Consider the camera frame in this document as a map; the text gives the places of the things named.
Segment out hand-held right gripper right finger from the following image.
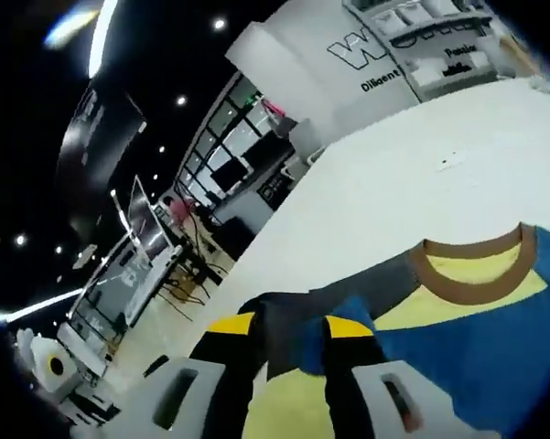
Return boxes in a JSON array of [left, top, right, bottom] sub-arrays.
[[323, 314, 448, 439]]

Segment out black oblong object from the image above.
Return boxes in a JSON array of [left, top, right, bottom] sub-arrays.
[[142, 354, 171, 378]]

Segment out ceiling light strip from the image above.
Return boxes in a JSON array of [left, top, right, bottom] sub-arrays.
[[89, 0, 121, 80]]

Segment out black monitor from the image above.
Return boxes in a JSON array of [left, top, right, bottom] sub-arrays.
[[242, 132, 295, 171], [210, 157, 249, 194]]

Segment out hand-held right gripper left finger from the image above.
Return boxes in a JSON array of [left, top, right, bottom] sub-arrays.
[[118, 312, 267, 439]]

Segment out group of ceiling spotlights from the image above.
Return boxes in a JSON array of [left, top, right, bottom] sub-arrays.
[[0, 17, 228, 255]]

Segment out white computer desk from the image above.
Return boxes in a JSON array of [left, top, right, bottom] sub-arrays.
[[212, 173, 298, 230]]

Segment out yellow blue grey garment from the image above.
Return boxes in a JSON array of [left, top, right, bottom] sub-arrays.
[[237, 221, 550, 439]]

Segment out metal shelving rack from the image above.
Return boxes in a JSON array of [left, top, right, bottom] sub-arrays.
[[342, 0, 550, 102]]

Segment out white office chair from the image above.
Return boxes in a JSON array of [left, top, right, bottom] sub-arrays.
[[283, 118, 325, 182]]

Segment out grey hanging handbag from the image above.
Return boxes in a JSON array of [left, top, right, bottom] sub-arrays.
[[260, 98, 288, 138]]

